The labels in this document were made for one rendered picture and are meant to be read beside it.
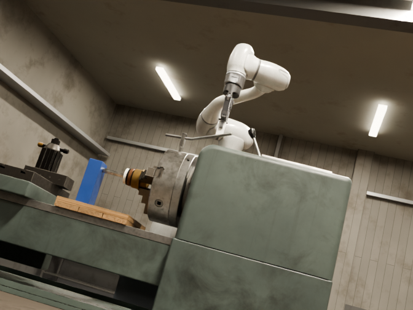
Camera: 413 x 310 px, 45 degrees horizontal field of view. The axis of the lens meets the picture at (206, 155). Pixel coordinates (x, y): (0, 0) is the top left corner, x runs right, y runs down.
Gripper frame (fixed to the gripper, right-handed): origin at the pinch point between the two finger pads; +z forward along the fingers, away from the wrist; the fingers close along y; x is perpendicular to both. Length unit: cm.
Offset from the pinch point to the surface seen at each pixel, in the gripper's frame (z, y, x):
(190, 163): 20.1, 6.8, -7.3
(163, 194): 35.4, 8.1, -13.9
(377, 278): -66, -709, 247
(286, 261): 49, 15, 38
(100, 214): 50, 11, -35
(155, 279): 68, 8, -7
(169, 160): 21.2, 7.5, -15.8
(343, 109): -280, -529, 111
